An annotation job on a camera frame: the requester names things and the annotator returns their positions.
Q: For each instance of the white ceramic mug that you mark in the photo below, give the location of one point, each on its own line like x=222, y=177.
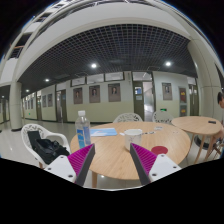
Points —
x=132, y=136

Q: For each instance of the round wooden table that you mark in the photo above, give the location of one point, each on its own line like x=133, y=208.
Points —
x=198, y=125
x=112, y=160

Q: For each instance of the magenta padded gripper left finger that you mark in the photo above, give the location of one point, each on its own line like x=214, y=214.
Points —
x=81, y=161

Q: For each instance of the framed portrait left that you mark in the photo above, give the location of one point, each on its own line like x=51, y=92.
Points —
x=77, y=96

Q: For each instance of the blue paper booklet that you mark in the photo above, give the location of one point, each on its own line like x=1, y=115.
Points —
x=103, y=132

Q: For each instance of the white chair behind table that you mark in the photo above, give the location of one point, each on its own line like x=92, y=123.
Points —
x=128, y=117

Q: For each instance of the small items on table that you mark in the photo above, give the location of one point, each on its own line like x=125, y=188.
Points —
x=157, y=128

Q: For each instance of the framed portrait middle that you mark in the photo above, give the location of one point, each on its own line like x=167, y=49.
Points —
x=94, y=94

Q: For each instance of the clear plastic water bottle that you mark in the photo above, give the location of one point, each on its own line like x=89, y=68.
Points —
x=82, y=126

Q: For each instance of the framed portrait far right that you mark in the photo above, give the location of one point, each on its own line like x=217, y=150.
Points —
x=167, y=91

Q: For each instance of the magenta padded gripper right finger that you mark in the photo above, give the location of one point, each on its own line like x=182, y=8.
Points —
x=143, y=159

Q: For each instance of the framed portrait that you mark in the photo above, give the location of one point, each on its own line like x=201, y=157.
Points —
x=77, y=96
x=167, y=91
x=114, y=94
x=94, y=94

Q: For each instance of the red round coaster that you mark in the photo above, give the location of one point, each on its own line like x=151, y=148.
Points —
x=159, y=150

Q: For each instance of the black bag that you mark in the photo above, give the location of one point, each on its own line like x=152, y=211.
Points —
x=48, y=150

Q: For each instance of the white chair on left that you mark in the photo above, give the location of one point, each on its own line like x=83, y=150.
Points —
x=44, y=134

